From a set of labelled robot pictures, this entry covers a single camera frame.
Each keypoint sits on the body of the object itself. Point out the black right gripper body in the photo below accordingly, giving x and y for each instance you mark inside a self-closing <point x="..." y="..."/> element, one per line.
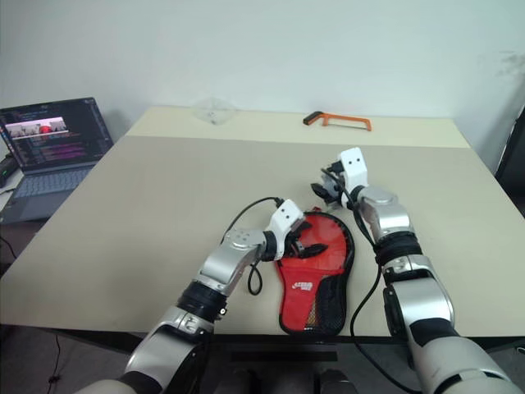
<point x="334" y="182"/>

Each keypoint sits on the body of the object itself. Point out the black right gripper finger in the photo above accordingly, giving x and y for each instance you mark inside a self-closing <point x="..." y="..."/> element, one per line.
<point x="332" y="202"/>
<point x="320" y="191"/>

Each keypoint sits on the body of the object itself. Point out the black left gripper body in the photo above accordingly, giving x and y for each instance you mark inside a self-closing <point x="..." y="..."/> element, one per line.
<point x="293" y="246"/>

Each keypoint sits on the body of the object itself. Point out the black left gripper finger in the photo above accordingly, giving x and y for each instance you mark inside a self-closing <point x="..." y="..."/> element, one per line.
<point x="304" y="227"/>
<point x="313" y="249"/>

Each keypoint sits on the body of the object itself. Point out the red table tennis paddle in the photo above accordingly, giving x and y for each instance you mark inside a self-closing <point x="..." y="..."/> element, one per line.
<point x="328" y="234"/>

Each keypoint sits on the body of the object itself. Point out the black and red paddle case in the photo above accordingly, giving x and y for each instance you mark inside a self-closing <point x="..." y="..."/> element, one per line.
<point x="301" y="303"/>

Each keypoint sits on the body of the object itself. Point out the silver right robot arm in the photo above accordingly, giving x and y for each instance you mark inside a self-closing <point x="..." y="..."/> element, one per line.
<point x="418" y="295"/>

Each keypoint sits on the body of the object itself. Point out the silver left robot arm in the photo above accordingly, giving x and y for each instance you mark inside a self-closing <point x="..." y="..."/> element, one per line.
<point x="229" y="262"/>

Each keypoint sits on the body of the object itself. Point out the orange hacksaw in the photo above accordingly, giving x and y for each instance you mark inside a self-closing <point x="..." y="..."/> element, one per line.
<point x="311" y="118"/>

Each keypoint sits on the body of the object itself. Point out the clear plastic bag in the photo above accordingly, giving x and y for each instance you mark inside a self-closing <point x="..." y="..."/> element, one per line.
<point x="213" y="113"/>

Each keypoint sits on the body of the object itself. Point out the dark rounded shape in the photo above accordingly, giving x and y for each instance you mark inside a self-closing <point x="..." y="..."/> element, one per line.
<point x="336" y="383"/>

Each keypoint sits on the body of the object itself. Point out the black panel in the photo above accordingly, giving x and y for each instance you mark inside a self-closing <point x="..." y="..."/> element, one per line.
<point x="514" y="156"/>

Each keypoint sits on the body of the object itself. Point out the grey open laptop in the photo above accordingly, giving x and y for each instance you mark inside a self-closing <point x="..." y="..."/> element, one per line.
<point x="53" y="135"/>

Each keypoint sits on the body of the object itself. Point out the black device with green light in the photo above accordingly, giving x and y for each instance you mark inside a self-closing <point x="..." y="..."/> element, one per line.
<point x="8" y="170"/>

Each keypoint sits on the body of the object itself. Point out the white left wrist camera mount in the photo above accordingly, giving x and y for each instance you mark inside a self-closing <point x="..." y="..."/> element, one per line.
<point x="285" y="215"/>

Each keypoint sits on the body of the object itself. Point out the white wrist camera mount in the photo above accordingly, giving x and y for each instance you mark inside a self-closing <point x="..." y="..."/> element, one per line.
<point x="354" y="168"/>
<point x="285" y="215"/>

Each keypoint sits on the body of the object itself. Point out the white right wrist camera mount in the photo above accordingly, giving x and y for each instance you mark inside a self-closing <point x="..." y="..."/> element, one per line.
<point x="354" y="168"/>

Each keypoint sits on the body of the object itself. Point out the black table frame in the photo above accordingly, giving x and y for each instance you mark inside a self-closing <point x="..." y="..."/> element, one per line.
<point x="283" y="356"/>

